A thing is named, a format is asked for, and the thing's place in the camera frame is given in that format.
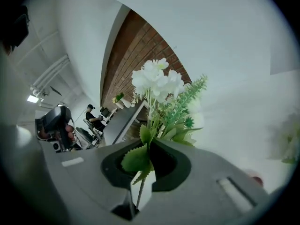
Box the grey long table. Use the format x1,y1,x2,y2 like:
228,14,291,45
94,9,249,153
103,100,150,145

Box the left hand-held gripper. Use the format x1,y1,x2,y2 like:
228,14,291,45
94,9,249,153
35,105,77,153

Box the white curved vase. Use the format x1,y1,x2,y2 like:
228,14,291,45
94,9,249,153
115,98,132,109

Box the white ceiling pipes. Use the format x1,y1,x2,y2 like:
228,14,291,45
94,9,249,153
30,54,70,94

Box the person's right hand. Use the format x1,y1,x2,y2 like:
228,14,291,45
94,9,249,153
247,169,264,188

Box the black office chair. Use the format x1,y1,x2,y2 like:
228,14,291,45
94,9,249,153
75,118,104,150

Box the white flowers bunch with fern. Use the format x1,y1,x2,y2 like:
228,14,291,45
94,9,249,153
120,57,209,210

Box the person's left hand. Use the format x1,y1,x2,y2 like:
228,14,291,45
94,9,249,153
66,124,77,145

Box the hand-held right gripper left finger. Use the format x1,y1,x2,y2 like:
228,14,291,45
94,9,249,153
38,139,144,225

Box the yellow green flowers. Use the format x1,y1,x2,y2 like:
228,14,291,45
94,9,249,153
112,92,125,104

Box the black head-worn camera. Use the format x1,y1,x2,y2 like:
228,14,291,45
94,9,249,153
1,5,30,49

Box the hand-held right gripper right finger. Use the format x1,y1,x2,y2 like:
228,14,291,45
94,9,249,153
137,137,271,225

